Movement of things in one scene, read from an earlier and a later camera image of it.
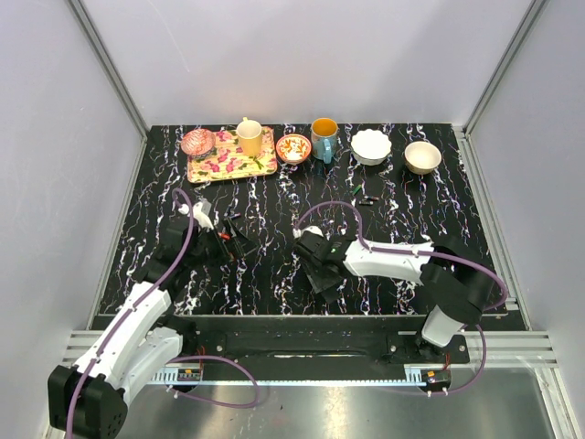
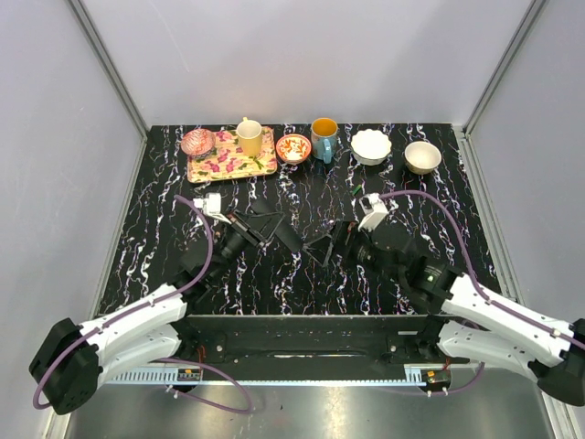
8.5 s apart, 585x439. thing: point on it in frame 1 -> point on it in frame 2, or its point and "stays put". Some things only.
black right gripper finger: x=325 y=283 -> x=325 y=240
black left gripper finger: x=234 y=230 -> x=289 y=236
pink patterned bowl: x=198 y=142 stays put
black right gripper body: x=302 y=260 -> x=348 y=237
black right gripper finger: x=318 y=276 -> x=320 y=249
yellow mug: x=249 y=133 stays put
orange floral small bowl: x=293 y=148 stays put
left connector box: x=188 y=374 stays put
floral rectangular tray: x=226 y=161 stays put
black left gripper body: x=210 y=250 -> x=241 y=227
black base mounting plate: x=314 y=342 stays put
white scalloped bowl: x=370 y=147 stays put
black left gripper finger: x=241 y=244 -> x=265 y=224
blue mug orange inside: x=324 y=138 stays put
